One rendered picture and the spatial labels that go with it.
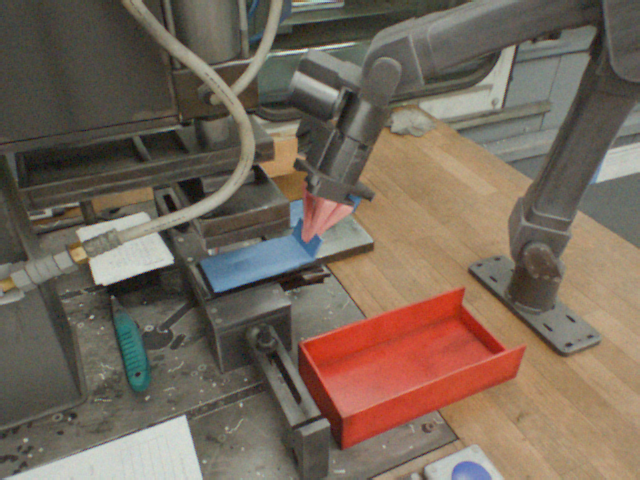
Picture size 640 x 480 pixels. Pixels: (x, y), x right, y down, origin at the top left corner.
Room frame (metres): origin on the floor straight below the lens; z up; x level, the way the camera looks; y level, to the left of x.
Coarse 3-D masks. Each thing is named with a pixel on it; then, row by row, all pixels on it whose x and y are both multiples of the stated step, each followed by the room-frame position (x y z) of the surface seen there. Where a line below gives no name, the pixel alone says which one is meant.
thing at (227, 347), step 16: (192, 288) 0.57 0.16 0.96; (192, 304) 0.59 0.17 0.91; (208, 320) 0.50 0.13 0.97; (256, 320) 0.49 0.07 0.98; (272, 320) 0.50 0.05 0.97; (288, 320) 0.51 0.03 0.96; (208, 336) 0.51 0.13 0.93; (224, 336) 0.47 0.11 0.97; (240, 336) 0.48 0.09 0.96; (288, 336) 0.51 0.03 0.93; (224, 352) 0.47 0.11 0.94; (240, 352) 0.48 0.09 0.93; (224, 368) 0.47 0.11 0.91
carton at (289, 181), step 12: (276, 144) 0.98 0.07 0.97; (288, 144) 0.99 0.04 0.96; (276, 156) 0.98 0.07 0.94; (288, 156) 0.99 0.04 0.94; (300, 156) 1.00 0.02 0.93; (264, 168) 0.97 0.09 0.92; (276, 168) 0.98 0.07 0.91; (288, 168) 0.99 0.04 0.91; (276, 180) 0.85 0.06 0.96; (288, 180) 0.86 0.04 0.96; (300, 180) 0.87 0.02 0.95; (288, 192) 0.86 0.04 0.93; (300, 192) 0.87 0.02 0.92
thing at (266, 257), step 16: (288, 240) 0.62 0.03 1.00; (304, 240) 0.61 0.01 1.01; (320, 240) 0.59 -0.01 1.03; (224, 256) 0.59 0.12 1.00; (240, 256) 0.59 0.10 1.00; (256, 256) 0.59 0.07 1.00; (272, 256) 0.59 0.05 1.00; (288, 256) 0.58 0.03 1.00; (304, 256) 0.58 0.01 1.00; (208, 272) 0.56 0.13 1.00; (224, 272) 0.55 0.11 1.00; (240, 272) 0.55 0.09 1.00; (256, 272) 0.55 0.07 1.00
